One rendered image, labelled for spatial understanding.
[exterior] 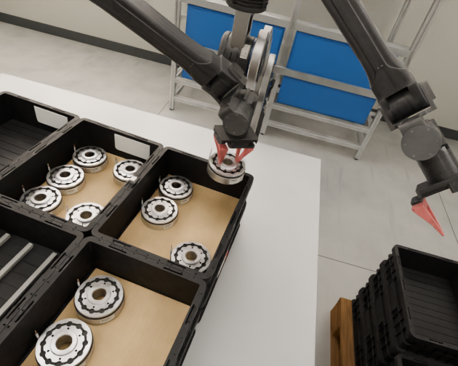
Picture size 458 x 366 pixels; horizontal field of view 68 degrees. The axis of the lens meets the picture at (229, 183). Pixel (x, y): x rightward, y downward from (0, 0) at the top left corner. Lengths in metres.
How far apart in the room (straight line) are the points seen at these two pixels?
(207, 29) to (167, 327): 2.28
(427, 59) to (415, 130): 3.14
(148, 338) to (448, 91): 3.57
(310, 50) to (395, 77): 2.03
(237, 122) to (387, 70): 0.30
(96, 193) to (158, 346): 0.49
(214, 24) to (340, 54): 0.93
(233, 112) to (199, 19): 2.06
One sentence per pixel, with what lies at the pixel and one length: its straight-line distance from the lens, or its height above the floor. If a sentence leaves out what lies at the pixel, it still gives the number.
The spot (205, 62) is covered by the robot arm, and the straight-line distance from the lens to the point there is 0.76.
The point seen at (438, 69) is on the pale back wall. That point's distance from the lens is 3.81.
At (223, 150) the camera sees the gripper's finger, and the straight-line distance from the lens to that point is 0.84.
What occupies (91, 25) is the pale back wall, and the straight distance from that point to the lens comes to 4.22.
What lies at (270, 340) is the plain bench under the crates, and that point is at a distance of 1.00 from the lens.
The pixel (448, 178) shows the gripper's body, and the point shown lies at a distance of 0.70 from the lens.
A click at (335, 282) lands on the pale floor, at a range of 2.10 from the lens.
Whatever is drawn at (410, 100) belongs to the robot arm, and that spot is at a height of 1.35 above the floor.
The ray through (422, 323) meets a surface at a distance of 1.54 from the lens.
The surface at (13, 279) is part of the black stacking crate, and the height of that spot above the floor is 0.83.
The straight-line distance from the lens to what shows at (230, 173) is 0.89.
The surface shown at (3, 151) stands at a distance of 1.30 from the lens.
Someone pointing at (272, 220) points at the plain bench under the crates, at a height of 0.70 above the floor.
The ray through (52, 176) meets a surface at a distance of 1.11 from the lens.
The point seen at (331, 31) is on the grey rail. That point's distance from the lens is 2.64.
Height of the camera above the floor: 1.58
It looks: 41 degrees down
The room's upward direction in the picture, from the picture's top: 13 degrees clockwise
